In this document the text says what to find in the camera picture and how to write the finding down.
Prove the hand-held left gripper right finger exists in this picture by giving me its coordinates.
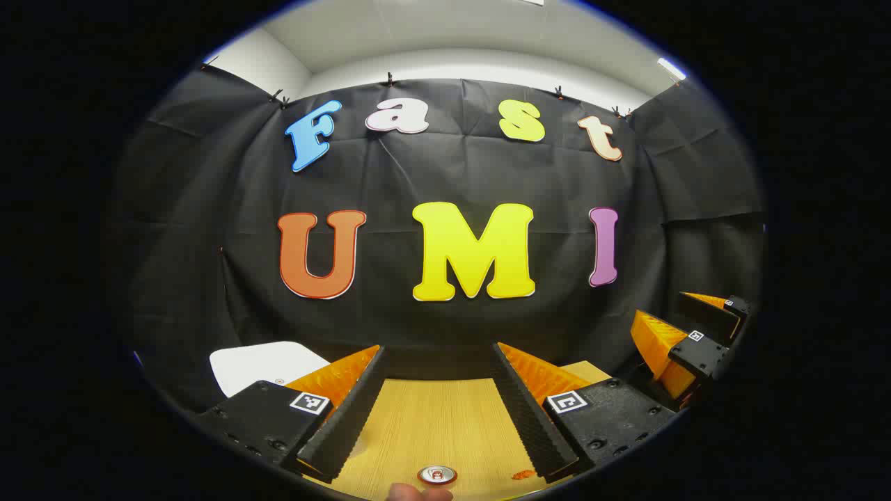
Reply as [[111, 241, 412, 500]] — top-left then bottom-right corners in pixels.
[[491, 342, 677, 484]]

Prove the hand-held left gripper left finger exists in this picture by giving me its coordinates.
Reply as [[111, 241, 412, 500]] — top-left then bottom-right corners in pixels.
[[195, 344, 388, 484]]

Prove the white desktop garbage bin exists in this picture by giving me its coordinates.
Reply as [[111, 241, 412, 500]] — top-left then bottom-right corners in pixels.
[[210, 341, 332, 399]]

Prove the red pop can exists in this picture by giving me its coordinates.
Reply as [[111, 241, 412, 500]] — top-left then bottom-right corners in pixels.
[[416, 465, 459, 486]]

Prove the wooden desktop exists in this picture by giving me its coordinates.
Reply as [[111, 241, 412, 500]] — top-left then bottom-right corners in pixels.
[[306, 360, 613, 501]]

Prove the black backdrop cloth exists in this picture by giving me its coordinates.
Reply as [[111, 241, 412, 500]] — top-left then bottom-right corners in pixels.
[[115, 66, 766, 418]]

